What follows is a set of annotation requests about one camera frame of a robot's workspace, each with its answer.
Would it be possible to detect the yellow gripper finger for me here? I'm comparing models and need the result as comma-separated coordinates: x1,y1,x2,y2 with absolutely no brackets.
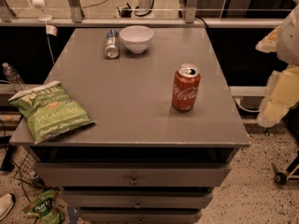
257,65,299,128
255,26,281,53

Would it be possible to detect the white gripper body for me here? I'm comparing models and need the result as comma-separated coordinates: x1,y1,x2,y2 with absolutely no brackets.
277,5,299,64

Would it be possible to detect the red coke can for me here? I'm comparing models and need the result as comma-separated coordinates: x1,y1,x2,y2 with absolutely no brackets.
172,63,201,112

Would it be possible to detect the silver blue soda can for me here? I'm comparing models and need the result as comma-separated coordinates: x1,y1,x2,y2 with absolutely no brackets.
105,30,120,59

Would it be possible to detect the green jalapeno chip bag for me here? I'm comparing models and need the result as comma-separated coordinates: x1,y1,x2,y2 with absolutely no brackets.
8,81,93,144

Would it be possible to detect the green snack bag on floor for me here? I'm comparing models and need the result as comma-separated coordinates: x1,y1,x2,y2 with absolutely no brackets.
23,189,64,224

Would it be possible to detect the black caster wheel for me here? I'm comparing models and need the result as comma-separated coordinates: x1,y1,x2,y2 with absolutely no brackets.
272,164,287,185

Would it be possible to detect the white ceramic bowl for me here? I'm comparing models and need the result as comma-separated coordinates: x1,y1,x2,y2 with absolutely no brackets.
120,25,154,54

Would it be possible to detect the grey drawer cabinet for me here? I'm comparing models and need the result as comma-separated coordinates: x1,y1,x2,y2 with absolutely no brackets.
8,27,251,224

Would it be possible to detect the bottom drawer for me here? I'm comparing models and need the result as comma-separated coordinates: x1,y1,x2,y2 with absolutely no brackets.
78,208,202,224

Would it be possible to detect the drawer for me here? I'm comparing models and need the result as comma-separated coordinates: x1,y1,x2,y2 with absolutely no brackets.
78,208,202,224
61,190,213,209
35,162,231,187

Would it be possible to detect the middle drawer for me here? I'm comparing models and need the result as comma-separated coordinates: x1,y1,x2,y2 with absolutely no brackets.
61,190,213,209

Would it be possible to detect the white desk lamp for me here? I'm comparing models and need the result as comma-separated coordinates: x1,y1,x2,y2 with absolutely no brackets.
32,0,52,22

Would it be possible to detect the top drawer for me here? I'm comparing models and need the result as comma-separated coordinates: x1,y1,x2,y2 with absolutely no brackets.
35,162,231,187

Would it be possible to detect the clear plastic water bottle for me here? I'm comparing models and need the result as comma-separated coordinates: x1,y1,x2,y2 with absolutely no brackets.
2,63,26,91

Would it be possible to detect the white shoe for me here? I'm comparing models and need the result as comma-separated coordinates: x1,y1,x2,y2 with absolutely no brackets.
0,193,15,221

